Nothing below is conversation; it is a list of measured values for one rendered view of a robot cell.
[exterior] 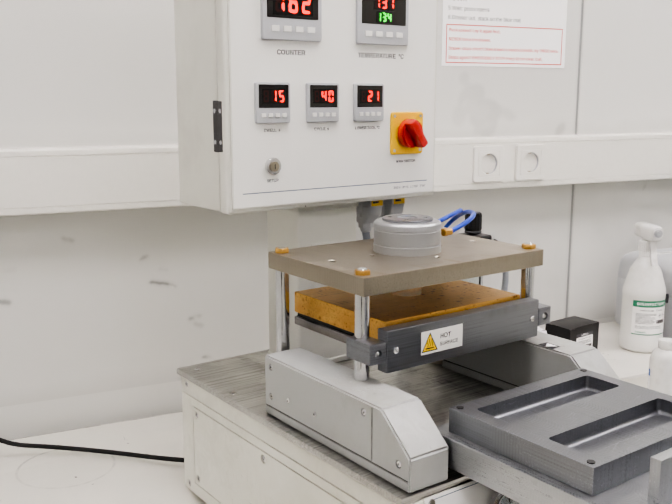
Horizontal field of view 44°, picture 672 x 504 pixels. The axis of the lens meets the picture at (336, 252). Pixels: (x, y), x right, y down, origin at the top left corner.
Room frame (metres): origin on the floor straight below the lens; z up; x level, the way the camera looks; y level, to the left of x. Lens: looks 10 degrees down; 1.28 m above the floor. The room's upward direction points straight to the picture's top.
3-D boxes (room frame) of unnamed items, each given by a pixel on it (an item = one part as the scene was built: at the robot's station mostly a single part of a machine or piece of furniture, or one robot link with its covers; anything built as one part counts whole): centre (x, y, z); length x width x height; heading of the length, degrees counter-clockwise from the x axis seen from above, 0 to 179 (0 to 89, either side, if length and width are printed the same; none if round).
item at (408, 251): (0.99, -0.08, 1.08); 0.31 x 0.24 x 0.13; 126
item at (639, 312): (1.59, -0.61, 0.92); 0.09 x 0.08 x 0.25; 6
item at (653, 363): (1.31, -0.54, 0.82); 0.05 x 0.05 x 0.14
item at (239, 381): (0.98, -0.06, 0.93); 0.46 x 0.35 x 0.01; 36
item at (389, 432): (0.82, -0.01, 0.96); 0.25 x 0.05 x 0.07; 36
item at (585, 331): (1.54, -0.45, 0.83); 0.09 x 0.06 x 0.07; 127
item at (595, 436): (0.75, -0.24, 0.98); 0.20 x 0.17 x 0.03; 126
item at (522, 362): (0.98, -0.24, 0.96); 0.26 x 0.05 x 0.07; 36
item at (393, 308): (0.96, -0.09, 1.07); 0.22 x 0.17 x 0.10; 126
